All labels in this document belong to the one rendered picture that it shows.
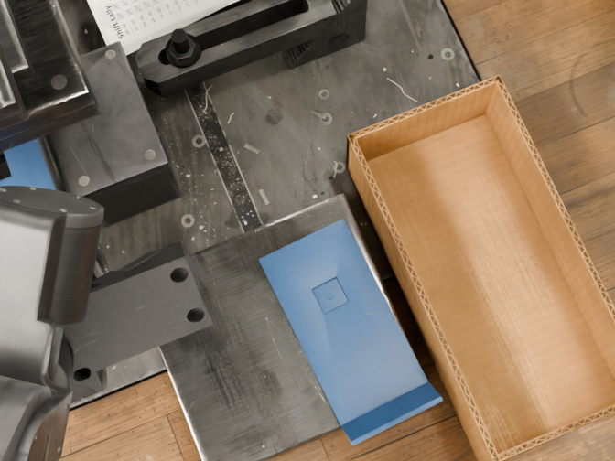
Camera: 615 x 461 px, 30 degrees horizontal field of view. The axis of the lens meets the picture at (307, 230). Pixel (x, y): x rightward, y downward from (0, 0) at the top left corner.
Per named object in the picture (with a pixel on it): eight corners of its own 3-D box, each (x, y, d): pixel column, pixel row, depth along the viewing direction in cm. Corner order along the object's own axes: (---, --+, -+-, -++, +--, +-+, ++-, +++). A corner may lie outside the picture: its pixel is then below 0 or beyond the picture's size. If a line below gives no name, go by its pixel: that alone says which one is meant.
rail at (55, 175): (84, 256, 81) (77, 247, 78) (24, 92, 84) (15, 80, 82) (92, 252, 81) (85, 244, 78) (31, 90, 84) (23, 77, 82)
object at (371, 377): (351, 449, 81) (352, 445, 78) (258, 260, 85) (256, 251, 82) (439, 404, 82) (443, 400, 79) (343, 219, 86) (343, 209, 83)
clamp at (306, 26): (161, 123, 90) (141, 73, 80) (146, 86, 91) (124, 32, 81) (337, 55, 91) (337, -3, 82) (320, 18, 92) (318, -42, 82)
